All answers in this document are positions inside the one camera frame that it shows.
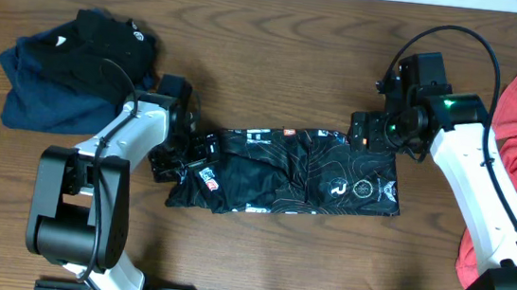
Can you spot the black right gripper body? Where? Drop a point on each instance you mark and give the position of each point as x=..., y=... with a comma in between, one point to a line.
x=384, y=132

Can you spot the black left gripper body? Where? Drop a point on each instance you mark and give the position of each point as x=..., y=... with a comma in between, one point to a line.
x=189, y=155

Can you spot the black orange patterned jersey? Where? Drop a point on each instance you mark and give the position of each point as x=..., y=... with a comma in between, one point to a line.
x=290, y=171

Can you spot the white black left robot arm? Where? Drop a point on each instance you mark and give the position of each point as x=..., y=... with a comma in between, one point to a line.
x=79, y=215

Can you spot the folded black shirt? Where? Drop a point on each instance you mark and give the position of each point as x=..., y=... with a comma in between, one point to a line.
x=95, y=54

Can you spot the folded navy blue shirt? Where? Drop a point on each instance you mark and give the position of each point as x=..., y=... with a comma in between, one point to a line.
x=37, y=104

